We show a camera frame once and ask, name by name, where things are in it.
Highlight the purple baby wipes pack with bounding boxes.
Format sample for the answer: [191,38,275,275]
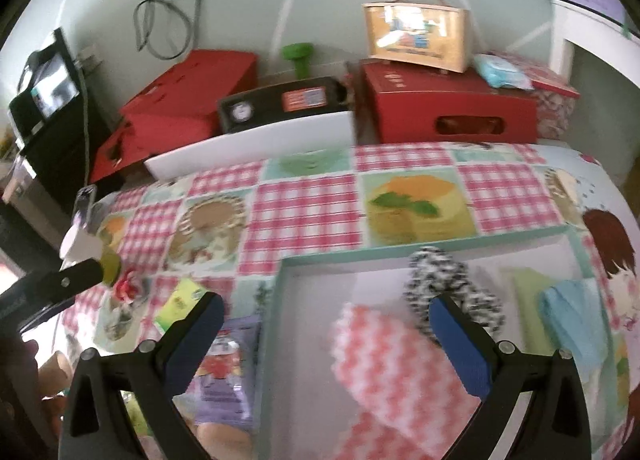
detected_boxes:
[194,315,262,432]

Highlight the green tissue pack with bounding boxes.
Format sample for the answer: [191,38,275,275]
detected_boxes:
[154,278,206,334]

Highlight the pink white zigzag towel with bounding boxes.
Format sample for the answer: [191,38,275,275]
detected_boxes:
[331,303,478,459]

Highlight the light green cloth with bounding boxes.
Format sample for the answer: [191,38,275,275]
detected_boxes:
[501,267,558,356]

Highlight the light blue face mask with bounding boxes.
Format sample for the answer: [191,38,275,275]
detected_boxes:
[538,278,608,382]

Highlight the leopard print scrunchie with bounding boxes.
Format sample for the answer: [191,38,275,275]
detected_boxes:
[402,246,506,345]

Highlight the beige round sponge ball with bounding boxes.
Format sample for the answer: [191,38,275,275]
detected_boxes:
[196,422,253,460]

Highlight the person left hand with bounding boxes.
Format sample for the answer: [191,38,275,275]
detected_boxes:
[37,350,73,438]

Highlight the white pill bottle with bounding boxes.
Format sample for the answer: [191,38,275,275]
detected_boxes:
[60,226,122,287]

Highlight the smartphone on table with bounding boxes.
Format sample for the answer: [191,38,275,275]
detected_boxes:
[72,184,98,232]

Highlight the patterned picture tablecloth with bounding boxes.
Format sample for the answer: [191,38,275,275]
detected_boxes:
[54,140,640,460]

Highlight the black monitor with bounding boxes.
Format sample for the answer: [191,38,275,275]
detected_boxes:
[9,28,111,214]

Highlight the large red flat box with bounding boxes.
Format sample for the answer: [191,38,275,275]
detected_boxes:
[90,50,258,183]

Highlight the red patterned box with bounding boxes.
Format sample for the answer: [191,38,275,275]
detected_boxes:
[491,50,580,139]

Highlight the blue wet wipes pack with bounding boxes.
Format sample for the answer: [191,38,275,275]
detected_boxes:
[473,54,534,90]

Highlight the black long box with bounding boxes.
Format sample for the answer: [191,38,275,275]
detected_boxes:
[217,76,348,134]

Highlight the white shelf unit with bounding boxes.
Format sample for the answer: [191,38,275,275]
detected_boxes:
[549,0,639,160]

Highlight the green dumbbell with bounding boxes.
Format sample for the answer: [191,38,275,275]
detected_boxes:
[281,42,314,80]

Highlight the wooden picture gift box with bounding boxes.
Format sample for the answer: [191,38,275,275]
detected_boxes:
[362,0,472,73]

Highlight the red box with handle hole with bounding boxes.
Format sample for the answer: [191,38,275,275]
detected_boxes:
[360,60,538,144]

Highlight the black wall cable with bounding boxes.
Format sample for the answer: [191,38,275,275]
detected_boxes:
[131,0,204,63]

